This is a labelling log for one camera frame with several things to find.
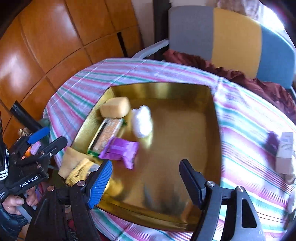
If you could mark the person's left hand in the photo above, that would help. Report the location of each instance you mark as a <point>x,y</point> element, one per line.
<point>16,201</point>

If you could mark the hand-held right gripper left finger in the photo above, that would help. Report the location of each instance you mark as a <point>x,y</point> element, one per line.
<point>101,183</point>

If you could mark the maroon cloth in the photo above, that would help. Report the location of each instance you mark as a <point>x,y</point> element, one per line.
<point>254,85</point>

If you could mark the striped tablecloth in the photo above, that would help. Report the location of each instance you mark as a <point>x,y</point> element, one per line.
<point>242,115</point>

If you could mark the yellow snack packet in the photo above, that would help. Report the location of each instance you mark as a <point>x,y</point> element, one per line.
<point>79,172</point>

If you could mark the grey yellow blue chair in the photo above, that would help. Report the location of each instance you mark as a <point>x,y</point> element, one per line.
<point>233,39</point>

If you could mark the gold box with maroon sides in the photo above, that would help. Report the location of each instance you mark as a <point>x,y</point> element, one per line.
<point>175,143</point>

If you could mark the sesame cracker packet dark band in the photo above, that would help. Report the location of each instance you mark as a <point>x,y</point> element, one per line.
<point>107,136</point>

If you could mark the white carton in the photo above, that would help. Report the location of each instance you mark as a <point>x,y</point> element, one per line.
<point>285,153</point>

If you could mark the tan snack packet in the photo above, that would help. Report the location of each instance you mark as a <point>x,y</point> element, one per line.
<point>67,162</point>

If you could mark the yellow cake packet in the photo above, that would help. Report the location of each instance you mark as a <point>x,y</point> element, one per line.
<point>115,107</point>

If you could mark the wooden wardrobe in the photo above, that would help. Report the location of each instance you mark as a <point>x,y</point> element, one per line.
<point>57,46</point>

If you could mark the patterned curtain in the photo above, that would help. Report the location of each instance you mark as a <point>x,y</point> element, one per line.
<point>254,11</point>

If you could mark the black tube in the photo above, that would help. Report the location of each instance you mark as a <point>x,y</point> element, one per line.
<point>25,114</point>

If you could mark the pale purple small packet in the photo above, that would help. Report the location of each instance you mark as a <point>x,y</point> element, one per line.
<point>35,147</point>

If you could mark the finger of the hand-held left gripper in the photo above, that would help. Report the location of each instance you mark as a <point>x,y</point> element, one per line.
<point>38,135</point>
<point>53,146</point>

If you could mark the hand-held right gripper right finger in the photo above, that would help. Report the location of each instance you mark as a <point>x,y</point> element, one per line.
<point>192,183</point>

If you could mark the white snack packet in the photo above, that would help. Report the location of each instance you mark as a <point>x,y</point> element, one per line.
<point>142,124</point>

